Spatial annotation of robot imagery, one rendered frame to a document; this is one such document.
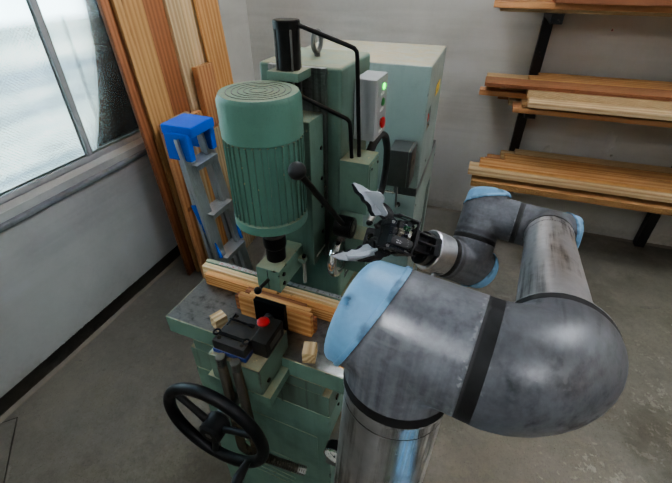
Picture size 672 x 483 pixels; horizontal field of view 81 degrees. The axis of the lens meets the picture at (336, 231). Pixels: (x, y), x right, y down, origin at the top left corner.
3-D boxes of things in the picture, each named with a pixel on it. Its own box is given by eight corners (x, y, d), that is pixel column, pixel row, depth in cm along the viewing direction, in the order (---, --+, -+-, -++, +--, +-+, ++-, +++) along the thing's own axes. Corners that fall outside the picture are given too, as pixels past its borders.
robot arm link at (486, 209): (520, 202, 91) (504, 253, 90) (469, 190, 95) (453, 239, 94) (524, 191, 82) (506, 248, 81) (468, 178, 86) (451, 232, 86)
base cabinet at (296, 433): (228, 477, 160) (193, 366, 120) (294, 365, 204) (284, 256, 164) (331, 527, 146) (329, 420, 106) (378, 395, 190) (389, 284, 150)
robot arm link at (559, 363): (693, 408, 25) (586, 207, 83) (489, 333, 30) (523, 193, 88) (621, 533, 29) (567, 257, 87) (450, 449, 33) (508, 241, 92)
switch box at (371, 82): (352, 139, 108) (354, 78, 99) (364, 127, 116) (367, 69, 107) (374, 142, 106) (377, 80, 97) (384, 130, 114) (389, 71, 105)
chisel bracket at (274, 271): (258, 290, 107) (255, 266, 103) (283, 260, 118) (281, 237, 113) (282, 297, 105) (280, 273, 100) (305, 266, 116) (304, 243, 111)
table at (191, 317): (144, 355, 107) (138, 340, 104) (213, 285, 130) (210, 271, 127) (355, 440, 88) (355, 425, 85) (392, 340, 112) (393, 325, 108)
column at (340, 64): (279, 281, 138) (256, 60, 97) (307, 246, 155) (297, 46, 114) (339, 299, 131) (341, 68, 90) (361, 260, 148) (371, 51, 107)
